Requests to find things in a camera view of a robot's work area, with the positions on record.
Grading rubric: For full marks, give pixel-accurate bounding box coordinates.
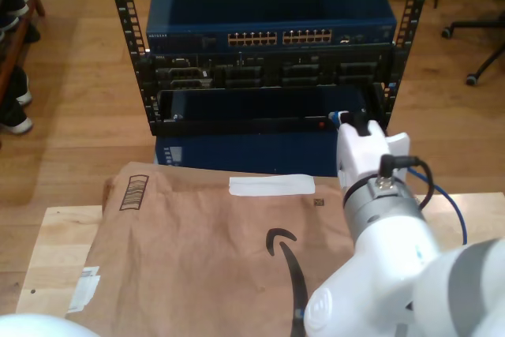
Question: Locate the brown packing paper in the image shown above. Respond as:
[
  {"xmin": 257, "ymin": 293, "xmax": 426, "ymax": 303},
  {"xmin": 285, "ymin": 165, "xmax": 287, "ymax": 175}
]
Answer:
[{"xmin": 58, "ymin": 161, "xmax": 395, "ymax": 337}]

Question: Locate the long white tape strip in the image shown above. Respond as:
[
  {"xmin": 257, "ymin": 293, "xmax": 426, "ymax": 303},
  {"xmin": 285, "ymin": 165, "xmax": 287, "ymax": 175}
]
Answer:
[{"xmin": 228, "ymin": 174, "xmax": 316, "ymax": 197}]

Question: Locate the blue network switch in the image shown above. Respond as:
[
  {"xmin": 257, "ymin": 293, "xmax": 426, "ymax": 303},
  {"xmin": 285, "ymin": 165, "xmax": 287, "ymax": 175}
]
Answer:
[{"xmin": 144, "ymin": 0, "xmax": 398, "ymax": 54}]

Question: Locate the blue cabinet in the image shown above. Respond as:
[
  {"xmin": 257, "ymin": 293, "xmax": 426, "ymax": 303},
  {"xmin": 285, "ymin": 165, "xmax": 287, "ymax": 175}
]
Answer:
[{"xmin": 153, "ymin": 131, "xmax": 402, "ymax": 179}]

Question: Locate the black rack frame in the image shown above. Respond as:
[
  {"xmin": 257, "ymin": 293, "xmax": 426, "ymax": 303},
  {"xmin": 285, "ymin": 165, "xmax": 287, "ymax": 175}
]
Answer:
[{"xmin": 103, "ymin": 0, "xmax": 435, "ymax": 137}]

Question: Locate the blue network cable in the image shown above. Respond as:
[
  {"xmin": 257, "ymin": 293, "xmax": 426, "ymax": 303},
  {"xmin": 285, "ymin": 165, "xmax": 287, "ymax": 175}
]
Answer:
[{"xmin": 294, "ymin": 110, "xmax": 470, "ymax": 320}]

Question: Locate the white shipping label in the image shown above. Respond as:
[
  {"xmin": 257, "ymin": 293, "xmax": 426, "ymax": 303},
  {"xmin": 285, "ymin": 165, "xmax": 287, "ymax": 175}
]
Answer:
[{"xmin": 66, "ymin": 265, "xmax": 103, "ymax": 314}]

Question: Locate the plain black shoe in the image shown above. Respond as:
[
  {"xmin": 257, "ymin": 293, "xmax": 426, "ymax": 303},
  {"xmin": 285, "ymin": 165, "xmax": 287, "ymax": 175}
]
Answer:
[{"xmin": 22, "ymin": 23, "xmax": 43, "ymax": 44}]

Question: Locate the black rack shelf tray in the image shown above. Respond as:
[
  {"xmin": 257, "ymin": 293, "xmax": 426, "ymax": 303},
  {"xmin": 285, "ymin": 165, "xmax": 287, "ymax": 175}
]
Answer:
[{"xmin": 149, "ymin": 82, "xmax": 390, "ymax": 136}]

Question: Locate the black rack server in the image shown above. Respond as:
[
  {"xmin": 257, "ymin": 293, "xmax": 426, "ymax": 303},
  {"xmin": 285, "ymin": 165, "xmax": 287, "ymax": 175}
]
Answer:
[{"xmin": 148, "ymin": 51, "xmax": 395, "ymax": 89}]

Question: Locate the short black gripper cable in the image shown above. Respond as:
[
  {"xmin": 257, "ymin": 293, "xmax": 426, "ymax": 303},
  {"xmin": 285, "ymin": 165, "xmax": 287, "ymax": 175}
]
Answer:
[{"xmin": 378, "ymin": 154, "xmax": 436, "ymax": 212}]

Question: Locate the black office chair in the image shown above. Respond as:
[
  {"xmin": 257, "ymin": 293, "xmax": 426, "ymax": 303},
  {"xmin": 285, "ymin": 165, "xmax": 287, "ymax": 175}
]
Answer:
[{"xmin": 440, "ymin": 0, "xmax": 505, "ymax": 86}]

